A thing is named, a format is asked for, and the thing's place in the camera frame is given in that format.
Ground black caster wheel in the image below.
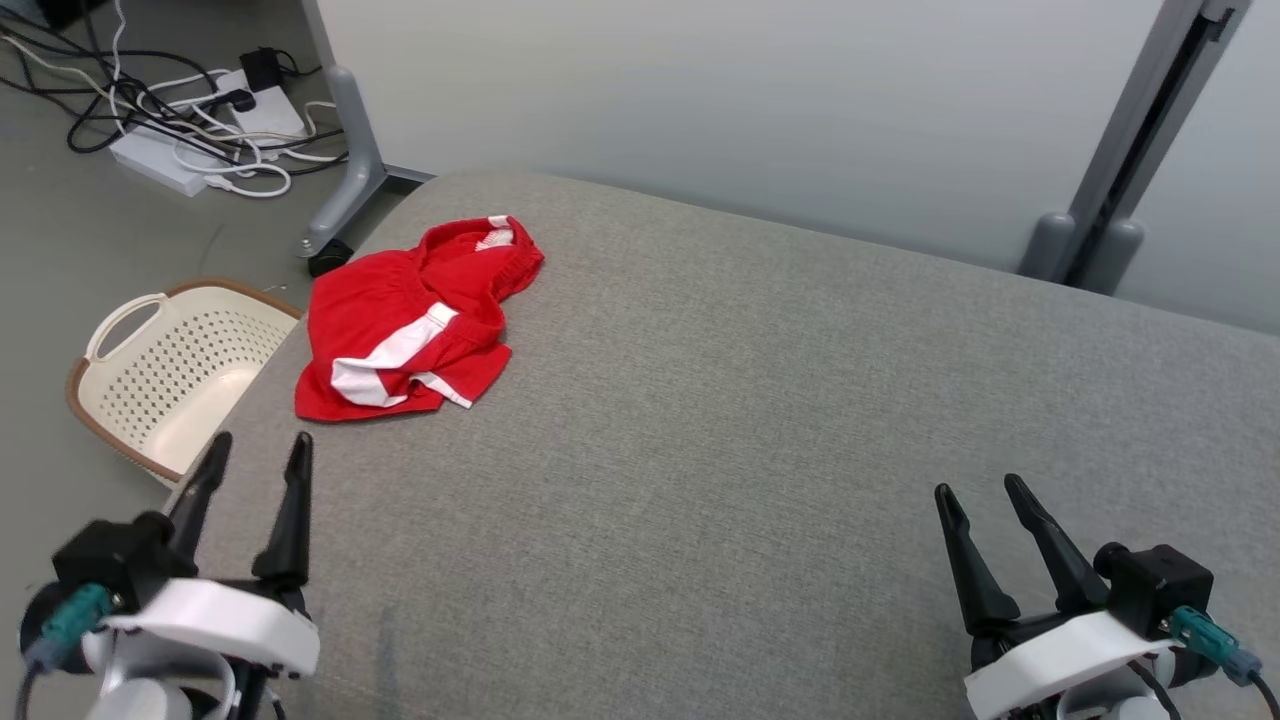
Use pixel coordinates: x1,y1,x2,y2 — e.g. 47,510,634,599
307,238,354,279

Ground red white-striped shorts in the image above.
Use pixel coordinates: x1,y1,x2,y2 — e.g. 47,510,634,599
294,214,546,423

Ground teal camera connector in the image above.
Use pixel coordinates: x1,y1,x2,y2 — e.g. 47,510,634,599
22,583,113,673
1168,605,1264,687

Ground tangled black floor cables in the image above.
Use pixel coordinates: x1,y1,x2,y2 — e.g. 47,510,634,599
0,0,349,179

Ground teal left camera connector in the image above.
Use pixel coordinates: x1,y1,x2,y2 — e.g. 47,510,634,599
22,583,113,673

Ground black power adapter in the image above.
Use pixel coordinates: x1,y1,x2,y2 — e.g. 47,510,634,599
240,47,288,93

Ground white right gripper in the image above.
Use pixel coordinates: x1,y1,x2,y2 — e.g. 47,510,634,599
934,473,1186,720

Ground white power strip with adapter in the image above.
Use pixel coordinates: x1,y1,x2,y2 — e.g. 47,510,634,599
213,68,309,141

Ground grey double partition post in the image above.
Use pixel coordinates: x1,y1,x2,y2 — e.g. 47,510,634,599
1018,0,1253,297

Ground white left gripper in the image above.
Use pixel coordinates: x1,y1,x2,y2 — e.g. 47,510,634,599
95,431,322,720

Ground long white power strip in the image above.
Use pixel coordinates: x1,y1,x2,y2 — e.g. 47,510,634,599
108,125,216,198

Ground grey partition post with foot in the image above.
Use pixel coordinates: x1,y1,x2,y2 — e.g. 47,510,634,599
295,0,436,263

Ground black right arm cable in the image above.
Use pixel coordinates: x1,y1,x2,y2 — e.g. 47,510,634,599
1130,658,1280,720

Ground cream plastic laundry basket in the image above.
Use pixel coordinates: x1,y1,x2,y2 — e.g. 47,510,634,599
66,278,306,491

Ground teal right camera connector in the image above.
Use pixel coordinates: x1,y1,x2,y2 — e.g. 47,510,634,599
1168,605,1264,687

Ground looped white cable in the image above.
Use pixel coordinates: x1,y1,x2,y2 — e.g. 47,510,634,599
172,138,294,200

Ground beige floor cable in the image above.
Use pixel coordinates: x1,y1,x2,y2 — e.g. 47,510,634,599
0,33,126,113

